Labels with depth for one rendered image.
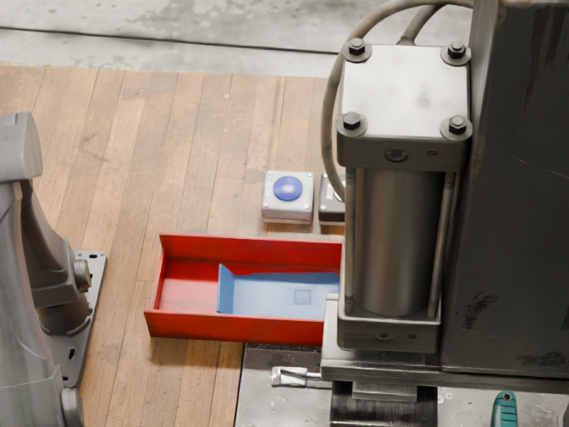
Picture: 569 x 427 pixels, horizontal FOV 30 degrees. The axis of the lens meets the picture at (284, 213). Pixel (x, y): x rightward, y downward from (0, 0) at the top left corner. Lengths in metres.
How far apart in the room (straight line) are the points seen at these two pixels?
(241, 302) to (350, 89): 0.65
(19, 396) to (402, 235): 0.39
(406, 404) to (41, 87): 0.85
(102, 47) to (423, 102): 2.32
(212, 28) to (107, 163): 1.52
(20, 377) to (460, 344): 0.39
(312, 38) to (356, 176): 2.19
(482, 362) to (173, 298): 0.56
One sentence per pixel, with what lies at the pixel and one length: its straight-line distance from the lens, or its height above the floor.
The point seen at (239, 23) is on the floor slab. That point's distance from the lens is 3.01.
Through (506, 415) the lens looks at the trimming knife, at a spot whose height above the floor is 0.92.
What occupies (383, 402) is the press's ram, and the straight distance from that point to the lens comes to 1.01.
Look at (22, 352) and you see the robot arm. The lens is 0.98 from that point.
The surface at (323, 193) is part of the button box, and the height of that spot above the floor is 0.93.
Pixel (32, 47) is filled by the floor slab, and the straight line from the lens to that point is 3.05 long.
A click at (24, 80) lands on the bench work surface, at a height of 0.90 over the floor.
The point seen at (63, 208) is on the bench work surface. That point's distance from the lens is 1.48.
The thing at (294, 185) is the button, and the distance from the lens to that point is 1.41.
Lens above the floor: 2.05
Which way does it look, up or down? 53 degrees down
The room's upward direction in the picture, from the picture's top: 4 degrees counter-clockwise
